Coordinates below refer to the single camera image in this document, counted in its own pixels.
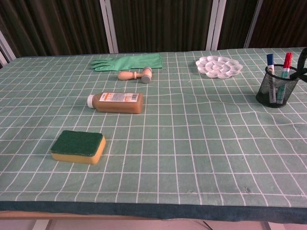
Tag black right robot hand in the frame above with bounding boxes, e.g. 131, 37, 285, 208
296, 47, 307, 73

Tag red cap marker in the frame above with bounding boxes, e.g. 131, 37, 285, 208
276, 52, 294, 101

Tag black marker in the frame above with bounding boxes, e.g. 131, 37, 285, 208
289, 69, 307, 80

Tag blue cap marker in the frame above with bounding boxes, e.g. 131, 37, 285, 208
267, 53, 276, 103

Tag black mesh pen holder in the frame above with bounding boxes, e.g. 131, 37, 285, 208
255, 64, 304, 108

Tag white flower-shaped paint palette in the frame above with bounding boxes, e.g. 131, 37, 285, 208
195, 55, 242, 79

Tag green checked tablecloth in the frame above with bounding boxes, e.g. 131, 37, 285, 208
0, 46, 307, 222

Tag small wooden toy hammer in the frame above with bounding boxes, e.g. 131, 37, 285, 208
118, 67, 153, 84

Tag green rubber glove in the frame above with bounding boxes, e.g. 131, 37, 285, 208
90, 53, 164, 72

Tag brown liquid bottle white cap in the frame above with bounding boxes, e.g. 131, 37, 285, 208
87, 92, 144, 114

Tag yellow sponge green scouring pad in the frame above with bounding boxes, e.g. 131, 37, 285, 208
50, 130, 106, 165

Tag white screen frame post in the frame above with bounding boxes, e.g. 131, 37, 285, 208
244, 0, 264, 48
206, 0, 227, 51
99, 0, 119, 54
0, 30, 17, 68

